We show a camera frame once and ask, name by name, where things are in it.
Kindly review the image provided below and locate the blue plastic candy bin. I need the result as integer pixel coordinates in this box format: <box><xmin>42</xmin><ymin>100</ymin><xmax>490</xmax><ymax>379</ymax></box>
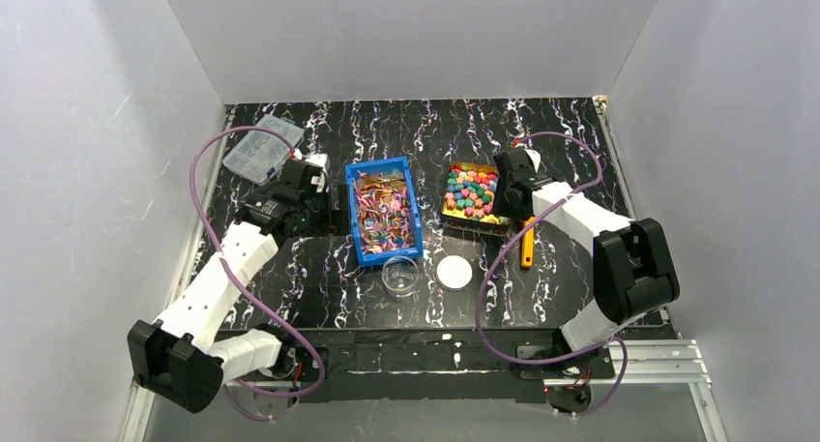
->
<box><xmin>345</xmin><ymin>157</ymin><xmax>424</xmax><ymax>267</ymax></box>

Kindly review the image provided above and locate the yellow plastic scoop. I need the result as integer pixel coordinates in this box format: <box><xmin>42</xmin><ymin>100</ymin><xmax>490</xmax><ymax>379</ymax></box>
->
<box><xmin>519</xmin><ymin>227</ymin><xmax>535</xmax><ymax>270</ymax></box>

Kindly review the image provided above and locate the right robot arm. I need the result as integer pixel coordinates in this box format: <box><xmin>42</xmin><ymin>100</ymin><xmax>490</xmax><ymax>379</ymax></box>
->
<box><xmin>494</xmin><ymin>147</ymin><xmax>680</xmax><ymax>365</ymax></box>

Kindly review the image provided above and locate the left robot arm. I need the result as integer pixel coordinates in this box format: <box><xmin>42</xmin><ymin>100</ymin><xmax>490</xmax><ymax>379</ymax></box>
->
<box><xmin>127</xmin><ymin>154</ymin><xmax>345</xmax><ymax>413</ymax></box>

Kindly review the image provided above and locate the dark tin of star candies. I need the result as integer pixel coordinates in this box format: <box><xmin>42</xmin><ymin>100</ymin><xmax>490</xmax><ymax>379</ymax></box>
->
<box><xmin>441</xmin><ymin>162</ymin><xmax>511</xmax><ymax>236</ymax></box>

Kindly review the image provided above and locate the clear compartment organizer box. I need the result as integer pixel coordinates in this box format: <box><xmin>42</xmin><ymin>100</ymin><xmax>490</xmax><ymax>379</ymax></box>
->
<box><xmin>222</xmin><ymin>114</ymin><xmax>304</xmax><ymax>185</ymax></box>

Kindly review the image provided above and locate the clear round plastic jar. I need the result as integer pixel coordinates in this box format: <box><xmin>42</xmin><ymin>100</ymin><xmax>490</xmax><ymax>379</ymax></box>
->
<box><xmin>381</xmin><ymin>256</ymin><xmax>419</xmax><ymax>298</ymax></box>

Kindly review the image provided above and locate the white round jar lid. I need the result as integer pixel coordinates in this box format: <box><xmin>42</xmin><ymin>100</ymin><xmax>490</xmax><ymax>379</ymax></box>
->
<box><xmin>436</xmin><ymin>255</ymin><xmax>473</xmax><ymax>291</ymax></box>

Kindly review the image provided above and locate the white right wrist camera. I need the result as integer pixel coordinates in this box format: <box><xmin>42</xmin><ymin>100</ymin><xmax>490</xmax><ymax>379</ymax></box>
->
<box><xmin>513</xmin><ymin>142</ymin><xmax>542</xmax><ymax>171</ymax></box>

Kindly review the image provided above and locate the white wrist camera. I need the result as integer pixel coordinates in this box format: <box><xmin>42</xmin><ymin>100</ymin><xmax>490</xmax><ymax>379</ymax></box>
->
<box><xmin>513</xmin><ymin>142</ymin><xmax>542</xmax><ymax>171</ymax></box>
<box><xmin>304</xmin><ymin>153</ymin><xmax>329</xmax><ymax>192</ymax></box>

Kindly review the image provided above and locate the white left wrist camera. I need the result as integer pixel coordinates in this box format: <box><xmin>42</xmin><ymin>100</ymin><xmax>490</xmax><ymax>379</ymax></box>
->
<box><xmin>304</xmin><ymin>153</ymin><xmax>329</xmax><ymax>192</ymax></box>

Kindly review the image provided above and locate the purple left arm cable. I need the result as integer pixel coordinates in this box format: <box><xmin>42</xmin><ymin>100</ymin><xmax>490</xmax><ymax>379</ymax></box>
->
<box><xmin>189</xmin><ymin>125</ymin><xmax>327</xmax><ymax>423</ymax></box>

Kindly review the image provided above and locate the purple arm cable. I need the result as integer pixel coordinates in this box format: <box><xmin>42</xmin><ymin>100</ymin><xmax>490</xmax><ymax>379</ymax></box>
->
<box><xmin>475</xmin><ymin>131</ymin><xmax>630</xmax><ymax>418</ymax></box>
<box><xmin>189</xmin><ymin>125</ymin><xmax>327</xmax><ymax>423</ymax></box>

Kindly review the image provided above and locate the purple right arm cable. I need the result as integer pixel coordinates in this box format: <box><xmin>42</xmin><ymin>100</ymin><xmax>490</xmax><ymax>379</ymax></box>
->
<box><xmin>475</xmin><ymin>131</ymin><xmax>630</xmax><ymax>418</ymax></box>

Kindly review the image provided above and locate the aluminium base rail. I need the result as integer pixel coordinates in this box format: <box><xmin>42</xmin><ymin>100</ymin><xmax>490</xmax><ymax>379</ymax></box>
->
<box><xmin>119</xmin><ymin>339</ymin><xmax>727</xmax><ymax>441</ymax></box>

